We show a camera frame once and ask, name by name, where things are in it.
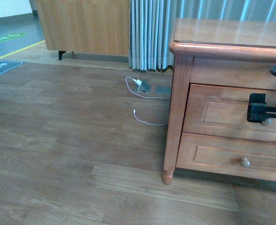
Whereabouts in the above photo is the wooden nightstand frame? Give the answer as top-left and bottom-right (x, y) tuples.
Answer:
(162, 21), (276, 184)

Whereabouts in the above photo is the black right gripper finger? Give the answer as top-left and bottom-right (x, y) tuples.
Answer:
(247, 93), (276, 123)

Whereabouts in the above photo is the grey pleated curtain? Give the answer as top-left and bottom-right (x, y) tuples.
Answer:
(129, 0), (276, 71)

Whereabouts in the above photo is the large wooden cabinet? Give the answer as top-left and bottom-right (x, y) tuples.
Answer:
(36, 0), (130, 56)

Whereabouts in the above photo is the closed floor socket plate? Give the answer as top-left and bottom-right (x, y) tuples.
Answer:
(155, 86), (171, 95)

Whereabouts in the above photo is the white charger cable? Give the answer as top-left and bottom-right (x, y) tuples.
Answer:
(125, 76), (170, 127)

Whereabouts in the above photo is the green floor sticker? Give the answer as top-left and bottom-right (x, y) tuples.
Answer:
(0, 33), (26, 43)

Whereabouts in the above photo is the open floor socket box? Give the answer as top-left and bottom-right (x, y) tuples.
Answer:
(134, 80), (151, 93)

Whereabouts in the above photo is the wooden drawer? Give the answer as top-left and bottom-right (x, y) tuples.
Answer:
(176, 134), (276, 181)
(183, 84), (276, 143)

